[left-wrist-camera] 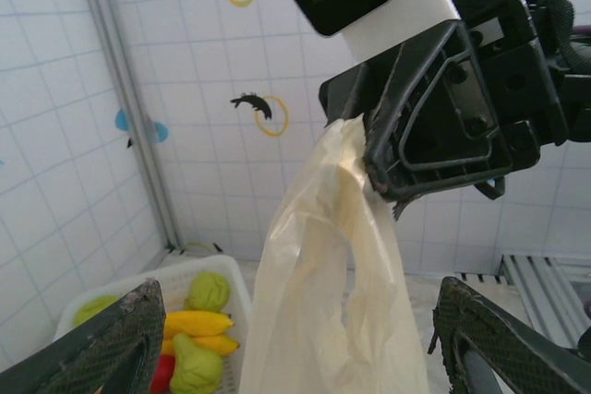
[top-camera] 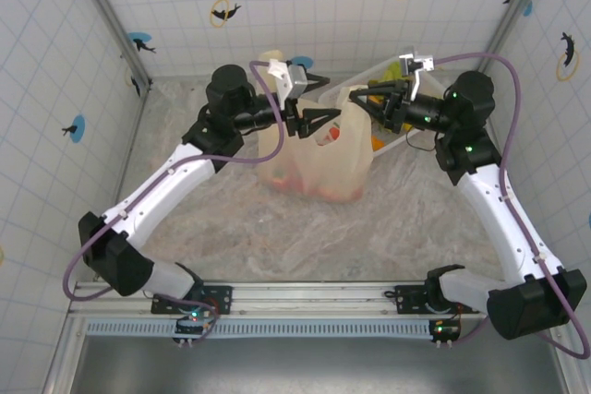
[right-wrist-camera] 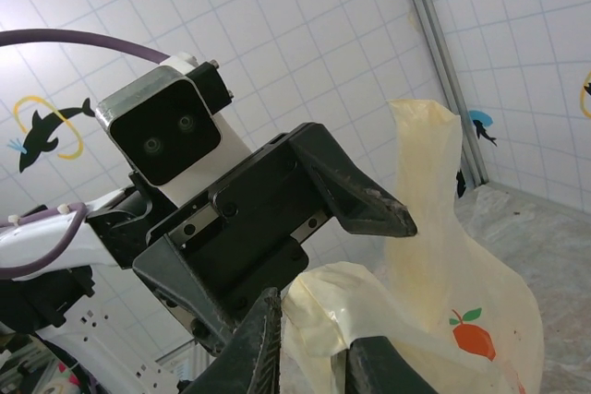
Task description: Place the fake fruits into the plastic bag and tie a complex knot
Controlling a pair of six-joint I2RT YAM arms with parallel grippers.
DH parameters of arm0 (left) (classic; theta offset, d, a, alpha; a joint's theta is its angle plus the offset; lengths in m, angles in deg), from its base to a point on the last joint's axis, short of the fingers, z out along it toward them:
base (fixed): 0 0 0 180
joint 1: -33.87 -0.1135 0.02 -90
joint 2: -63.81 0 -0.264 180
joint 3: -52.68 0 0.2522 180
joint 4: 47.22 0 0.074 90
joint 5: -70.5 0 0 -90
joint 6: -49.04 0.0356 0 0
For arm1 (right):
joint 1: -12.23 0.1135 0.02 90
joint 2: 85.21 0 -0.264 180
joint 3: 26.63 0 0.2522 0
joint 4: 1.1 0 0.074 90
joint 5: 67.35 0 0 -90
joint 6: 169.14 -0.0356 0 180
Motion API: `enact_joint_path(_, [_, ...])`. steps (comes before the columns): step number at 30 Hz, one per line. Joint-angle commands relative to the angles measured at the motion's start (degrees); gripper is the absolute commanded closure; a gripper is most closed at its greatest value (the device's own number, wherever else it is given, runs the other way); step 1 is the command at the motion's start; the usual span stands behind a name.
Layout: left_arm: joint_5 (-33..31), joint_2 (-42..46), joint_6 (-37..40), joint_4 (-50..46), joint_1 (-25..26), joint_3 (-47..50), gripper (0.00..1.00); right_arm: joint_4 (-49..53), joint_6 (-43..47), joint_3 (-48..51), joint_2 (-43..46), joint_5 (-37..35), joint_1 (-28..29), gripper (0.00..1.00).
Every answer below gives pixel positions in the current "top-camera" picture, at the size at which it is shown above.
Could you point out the large red yellow leafed fruit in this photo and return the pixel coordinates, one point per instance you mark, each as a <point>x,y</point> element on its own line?
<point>329,136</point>

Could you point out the beige printed plastic bag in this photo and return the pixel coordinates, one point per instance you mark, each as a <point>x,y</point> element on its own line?
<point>332,172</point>

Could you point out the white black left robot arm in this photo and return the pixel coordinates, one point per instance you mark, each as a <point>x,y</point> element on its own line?
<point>171,188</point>

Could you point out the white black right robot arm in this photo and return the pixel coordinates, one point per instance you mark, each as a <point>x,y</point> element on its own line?
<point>489,209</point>

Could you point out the round green fake fruit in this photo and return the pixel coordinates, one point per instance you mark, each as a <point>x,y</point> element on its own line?
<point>392,72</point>

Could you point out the orange fake tangerine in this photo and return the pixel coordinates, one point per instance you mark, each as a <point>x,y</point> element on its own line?
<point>378,141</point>

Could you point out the white plastic mesh basket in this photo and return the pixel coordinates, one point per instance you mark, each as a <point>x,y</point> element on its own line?
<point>329,95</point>

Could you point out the blue oval penguin sticker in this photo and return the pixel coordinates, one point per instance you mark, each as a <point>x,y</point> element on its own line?
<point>305,61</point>

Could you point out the blue circle shark sticker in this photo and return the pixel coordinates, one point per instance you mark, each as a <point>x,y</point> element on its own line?
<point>138,39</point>

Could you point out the blue oval seal sticker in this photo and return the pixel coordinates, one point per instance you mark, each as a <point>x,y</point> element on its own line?
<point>79,128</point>

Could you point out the grey metal panel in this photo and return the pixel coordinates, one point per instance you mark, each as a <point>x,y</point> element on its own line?
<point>300,366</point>

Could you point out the aluminium frame post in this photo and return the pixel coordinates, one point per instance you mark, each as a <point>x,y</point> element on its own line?
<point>112,20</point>
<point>509,20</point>

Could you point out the aluminium frame rail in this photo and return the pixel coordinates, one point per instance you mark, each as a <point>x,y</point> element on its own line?
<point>133,135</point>

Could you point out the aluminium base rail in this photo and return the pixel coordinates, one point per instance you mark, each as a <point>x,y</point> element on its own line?
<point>300,297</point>

